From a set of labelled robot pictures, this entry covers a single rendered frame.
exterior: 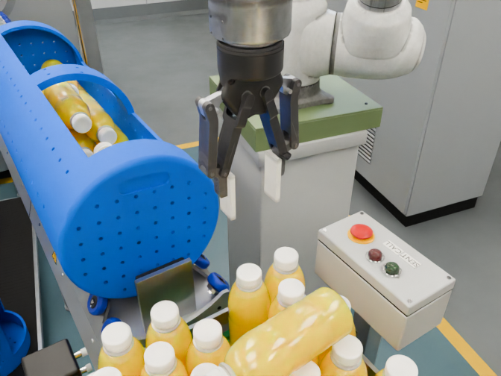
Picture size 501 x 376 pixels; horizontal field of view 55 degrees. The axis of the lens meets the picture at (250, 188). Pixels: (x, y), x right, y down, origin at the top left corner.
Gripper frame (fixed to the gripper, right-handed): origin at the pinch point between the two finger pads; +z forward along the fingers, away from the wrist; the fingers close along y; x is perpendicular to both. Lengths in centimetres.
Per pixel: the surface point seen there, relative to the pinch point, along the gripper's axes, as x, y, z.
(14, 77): -68, 17, 4
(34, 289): -119, 28, 110
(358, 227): 2.9, -19.3, 13.6
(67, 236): -17.1, 21.9, 10.7
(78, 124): -51, 10, 10
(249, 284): 1.5, 1.2, 16.3
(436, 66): -77, -142, 37
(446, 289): 18.5, -22.4, 15.8
